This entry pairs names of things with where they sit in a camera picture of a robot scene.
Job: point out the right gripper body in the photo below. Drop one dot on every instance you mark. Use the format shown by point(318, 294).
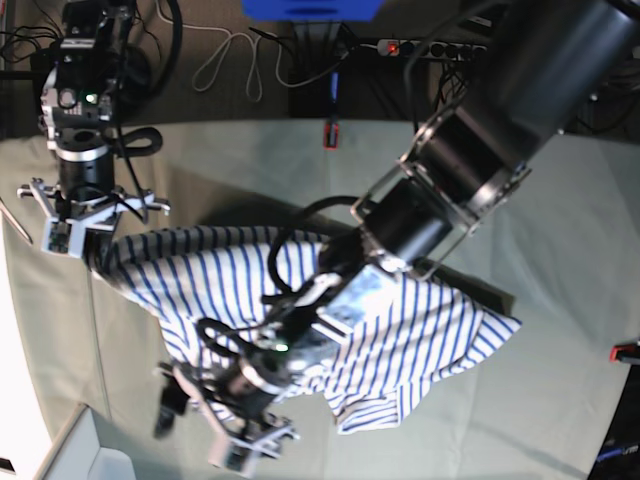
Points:
point(68, 224)

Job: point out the red black clamp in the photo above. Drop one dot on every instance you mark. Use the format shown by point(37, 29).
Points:
point(627, 353)
point(331, 134)

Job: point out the green table cloth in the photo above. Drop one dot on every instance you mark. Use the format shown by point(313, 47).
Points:
point(565, 246)

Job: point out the dark round floor object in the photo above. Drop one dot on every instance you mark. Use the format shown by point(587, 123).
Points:
point(135, 83)

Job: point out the white plastic bin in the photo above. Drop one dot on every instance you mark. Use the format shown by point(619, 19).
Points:
point(75, 453)

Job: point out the red black middle clamp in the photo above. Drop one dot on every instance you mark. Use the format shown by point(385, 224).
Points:
point(331, 134)

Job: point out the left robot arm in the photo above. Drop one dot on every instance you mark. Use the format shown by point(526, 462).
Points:
point(543, 62)

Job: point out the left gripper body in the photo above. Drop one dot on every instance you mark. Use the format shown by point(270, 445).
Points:
point(239, 442)

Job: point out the white power strip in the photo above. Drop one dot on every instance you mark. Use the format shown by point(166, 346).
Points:
point(439, 51)

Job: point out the red black clamp right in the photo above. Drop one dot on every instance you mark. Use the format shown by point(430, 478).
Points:
point(627, 353)

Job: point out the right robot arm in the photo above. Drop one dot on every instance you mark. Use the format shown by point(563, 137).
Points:
point(98, 77)

